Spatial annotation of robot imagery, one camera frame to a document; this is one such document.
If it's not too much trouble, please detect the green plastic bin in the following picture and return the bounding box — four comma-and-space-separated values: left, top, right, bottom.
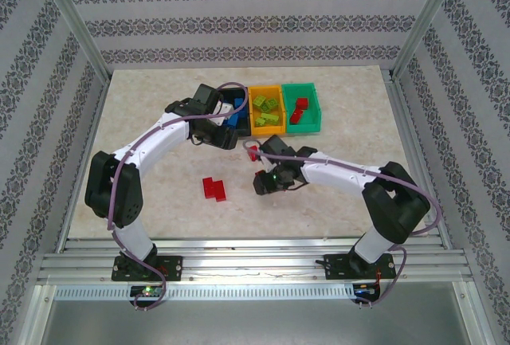
280, 81, 322, 136

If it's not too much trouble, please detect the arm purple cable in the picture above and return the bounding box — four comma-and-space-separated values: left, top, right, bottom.
241, 140, 443, 310
106, 80, 245, 312

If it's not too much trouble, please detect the long blue lego brick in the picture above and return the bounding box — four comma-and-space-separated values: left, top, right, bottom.
222, 108, 247, 129

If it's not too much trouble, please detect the yellow plastic bin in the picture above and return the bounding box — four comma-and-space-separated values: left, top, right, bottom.
247, 84, 288, 138

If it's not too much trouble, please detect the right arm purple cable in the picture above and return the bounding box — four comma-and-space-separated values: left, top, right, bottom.
241, 140, 443, 310

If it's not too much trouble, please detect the slotted grey cable duct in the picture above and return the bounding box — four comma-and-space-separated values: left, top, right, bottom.
53, 283, 355, 301

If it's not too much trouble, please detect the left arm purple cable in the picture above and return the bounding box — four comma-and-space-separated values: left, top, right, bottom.
106, 80, 245, 312

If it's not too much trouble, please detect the aluminium table side rail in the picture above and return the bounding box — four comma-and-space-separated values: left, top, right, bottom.
55, 73, 115, 250
384, 69, 455, 250

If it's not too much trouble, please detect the grey metal panel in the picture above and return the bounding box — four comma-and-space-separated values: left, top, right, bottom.
31, 284, 479, 345

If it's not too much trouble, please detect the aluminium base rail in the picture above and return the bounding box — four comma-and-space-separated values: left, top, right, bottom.
37, 237, 475, 284

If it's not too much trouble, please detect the black plastic bin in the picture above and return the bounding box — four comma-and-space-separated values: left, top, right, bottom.
217, 86, 253, 139

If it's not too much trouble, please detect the aluminium frame post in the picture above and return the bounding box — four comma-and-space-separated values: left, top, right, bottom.
390, 0, 467, 81
33, 0, 112, 83

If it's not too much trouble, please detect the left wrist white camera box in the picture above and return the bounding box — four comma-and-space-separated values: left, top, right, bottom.
209, 100, 233, 126

